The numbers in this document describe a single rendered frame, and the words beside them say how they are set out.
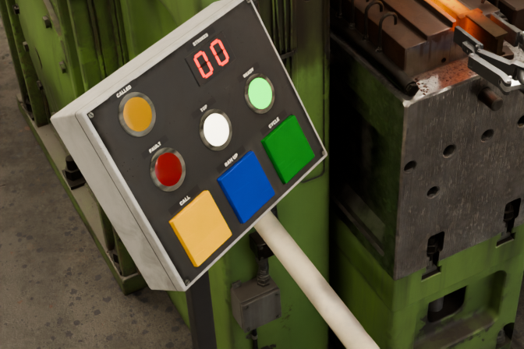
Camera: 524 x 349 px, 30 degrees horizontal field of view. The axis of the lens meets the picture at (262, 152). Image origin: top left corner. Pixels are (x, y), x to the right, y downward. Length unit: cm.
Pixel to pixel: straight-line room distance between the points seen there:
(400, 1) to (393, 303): 63
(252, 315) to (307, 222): 23
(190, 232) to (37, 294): 141
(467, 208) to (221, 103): 75
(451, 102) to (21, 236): 149
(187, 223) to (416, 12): 67
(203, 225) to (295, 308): 92
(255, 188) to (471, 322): 106
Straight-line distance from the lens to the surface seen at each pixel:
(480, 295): 232
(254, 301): 203
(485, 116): 183
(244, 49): 140
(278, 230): 183
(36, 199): 295
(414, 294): 206
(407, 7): 179
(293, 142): 144
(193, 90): 133
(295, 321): 224
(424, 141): 176
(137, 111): 127
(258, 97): 140
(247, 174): 137
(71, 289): 267
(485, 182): 195
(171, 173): 129
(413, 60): 172
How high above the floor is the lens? 193
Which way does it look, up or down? 40 degrees down
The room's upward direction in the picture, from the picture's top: 3 degrees counter-clockwise
